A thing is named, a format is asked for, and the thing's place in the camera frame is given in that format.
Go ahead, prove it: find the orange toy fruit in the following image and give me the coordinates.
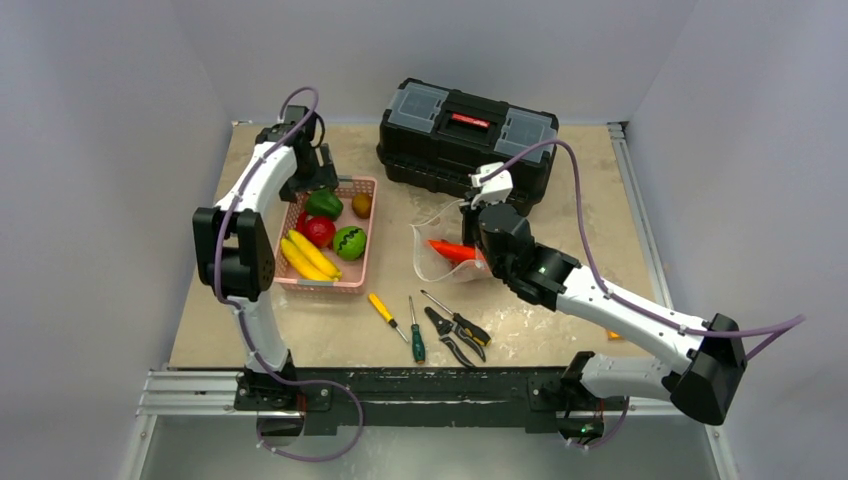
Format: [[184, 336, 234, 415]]
[[351, 193, 373, 219]]

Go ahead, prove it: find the yellow toy banana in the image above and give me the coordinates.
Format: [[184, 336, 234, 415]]
[[287, 229, 342, 281], [280, 238, 334, 282]]

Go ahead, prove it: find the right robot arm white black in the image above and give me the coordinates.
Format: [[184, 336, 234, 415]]
[[461, 203, 747, 425]]

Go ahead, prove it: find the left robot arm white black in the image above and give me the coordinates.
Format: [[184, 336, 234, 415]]
[[192, 105, 339, 409]]

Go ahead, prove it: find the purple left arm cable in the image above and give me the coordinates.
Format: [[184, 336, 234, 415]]
[[211, 86, 321, 392]]

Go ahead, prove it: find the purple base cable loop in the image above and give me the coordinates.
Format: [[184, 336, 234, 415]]
[[255, 380, 370, 466]]

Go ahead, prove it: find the yellow toy banana upper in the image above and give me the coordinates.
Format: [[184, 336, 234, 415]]
[[287, 229, 342, 281]]

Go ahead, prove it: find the red toy bell pepper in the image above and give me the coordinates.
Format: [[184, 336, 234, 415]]
[[301, 216, 336, 249]]

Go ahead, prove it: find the orange toy carrot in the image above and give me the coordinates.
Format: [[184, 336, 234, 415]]
[[428, 240, 477, 264]]

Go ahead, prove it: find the green toy bell pepper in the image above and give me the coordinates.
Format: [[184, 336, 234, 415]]
[[304, 189, 344, 221]]

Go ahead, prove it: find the yellow handled screwdriver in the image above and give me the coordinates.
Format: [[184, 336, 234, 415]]
[[368, 293, 409, 344]]

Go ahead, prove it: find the yellow toy banana lower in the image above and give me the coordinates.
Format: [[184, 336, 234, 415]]
[[280, 238, 334, 282]]

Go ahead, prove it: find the green handled screwdriver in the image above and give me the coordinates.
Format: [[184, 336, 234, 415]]
[[408, 296, 426, 365]]

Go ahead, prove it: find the pink plastic basket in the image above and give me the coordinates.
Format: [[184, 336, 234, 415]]
[[274, 175, 377, 294]]

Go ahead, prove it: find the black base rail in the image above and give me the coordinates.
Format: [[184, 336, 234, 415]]
[[234, 367, 625, 439]]

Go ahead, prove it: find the black orange screwdriver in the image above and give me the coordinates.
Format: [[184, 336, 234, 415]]
[[420, 289, 491, 347]]

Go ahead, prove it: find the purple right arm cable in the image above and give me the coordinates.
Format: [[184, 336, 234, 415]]
[[478, 139, 807, 362]]

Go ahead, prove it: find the black plastic toolbox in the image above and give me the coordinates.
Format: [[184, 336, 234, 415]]
[[376, 78, 559, 198]]

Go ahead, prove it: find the green toy melon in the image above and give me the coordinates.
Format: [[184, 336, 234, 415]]
[[332, 226, 368, 261]]

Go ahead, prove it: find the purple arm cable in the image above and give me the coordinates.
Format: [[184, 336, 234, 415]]
[[478, 139, 807, 362], [211, 86, 321, 392]]

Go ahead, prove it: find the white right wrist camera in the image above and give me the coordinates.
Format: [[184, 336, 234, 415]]
[[470, 162, 513, 209]]

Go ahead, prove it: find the clear zip top bag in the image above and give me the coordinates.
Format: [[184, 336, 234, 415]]
[[410, 200, 492, 283]]

